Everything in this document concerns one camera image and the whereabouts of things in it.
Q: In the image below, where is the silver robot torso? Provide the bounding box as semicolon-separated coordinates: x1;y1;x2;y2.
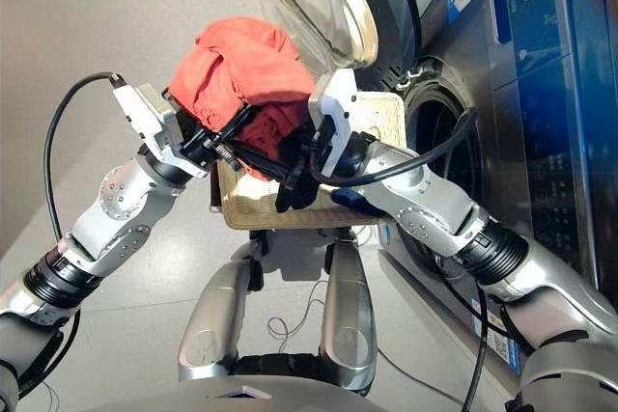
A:
81;352;383;412

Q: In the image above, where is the red garment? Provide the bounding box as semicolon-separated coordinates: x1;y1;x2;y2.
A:
168;15;318;182

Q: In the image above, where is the pale woven basket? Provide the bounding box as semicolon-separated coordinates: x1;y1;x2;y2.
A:
211;91;407;233

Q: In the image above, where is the colourful energy label sticker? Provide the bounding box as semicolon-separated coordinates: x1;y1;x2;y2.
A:
475;305;523;375

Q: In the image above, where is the thin grey floor cable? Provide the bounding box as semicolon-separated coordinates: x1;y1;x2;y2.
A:
267;279;330;351

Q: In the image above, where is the blue garment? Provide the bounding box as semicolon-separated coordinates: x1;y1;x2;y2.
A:
330;188;388;218

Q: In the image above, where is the round glass washing machine door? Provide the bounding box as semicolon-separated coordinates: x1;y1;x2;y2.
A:
250;0;424;73

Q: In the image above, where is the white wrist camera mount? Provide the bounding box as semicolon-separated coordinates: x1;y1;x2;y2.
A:
112;82;210;179
307;68;360;179

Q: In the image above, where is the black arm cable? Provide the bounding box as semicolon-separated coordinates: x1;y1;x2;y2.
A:
308;107;490;412
18;71;128;398

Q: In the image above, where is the grey washing machine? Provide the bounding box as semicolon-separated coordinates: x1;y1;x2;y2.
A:
379;0;618;412

